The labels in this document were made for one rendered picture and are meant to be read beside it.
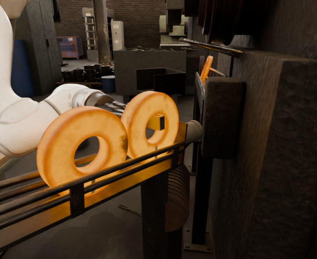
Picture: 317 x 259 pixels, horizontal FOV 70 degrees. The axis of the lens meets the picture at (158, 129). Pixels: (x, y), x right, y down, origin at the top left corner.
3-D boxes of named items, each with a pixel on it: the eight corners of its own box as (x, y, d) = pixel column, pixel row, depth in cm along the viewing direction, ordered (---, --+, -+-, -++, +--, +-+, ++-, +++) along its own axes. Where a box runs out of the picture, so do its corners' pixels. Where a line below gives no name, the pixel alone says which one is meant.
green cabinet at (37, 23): (18, 94, 387) (-6, -6, 331) (42, 87, 451) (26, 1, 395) (44, 95, 381) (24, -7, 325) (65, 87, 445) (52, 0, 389)
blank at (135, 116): (181, 90, 52) (170, 89, 54) (128, 96, 41) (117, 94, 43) (177, 153, 56) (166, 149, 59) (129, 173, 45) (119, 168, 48)
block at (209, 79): (232, 149, 76) (242, 76, 67) (236, 161, 68) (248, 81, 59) (200, 147, 77) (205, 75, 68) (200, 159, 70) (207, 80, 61)
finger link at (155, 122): (138, 111, 51) (136, 111, 50) (162, 116, 46) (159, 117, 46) (139, 124, 52) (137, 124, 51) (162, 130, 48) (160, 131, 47)
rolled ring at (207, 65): (199, 79, 178) (203, 80, 178) (199, 81, 161) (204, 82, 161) (207, 55, 172) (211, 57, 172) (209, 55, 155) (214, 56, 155)
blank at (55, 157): (130, 106, 41) (119, 102, 43) (41, 115, 30) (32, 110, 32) (127, 181, 46) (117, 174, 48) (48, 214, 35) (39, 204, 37)
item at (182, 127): (183, 164, 57) (188, 123, 53) (181, 165, 56) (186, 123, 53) (161, 154, 61) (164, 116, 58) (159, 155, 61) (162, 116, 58)
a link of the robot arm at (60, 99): (107, 109, 72) (73, 134, 65) (81, 103, 82) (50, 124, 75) (92, 78, 66) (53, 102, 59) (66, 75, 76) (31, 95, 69)
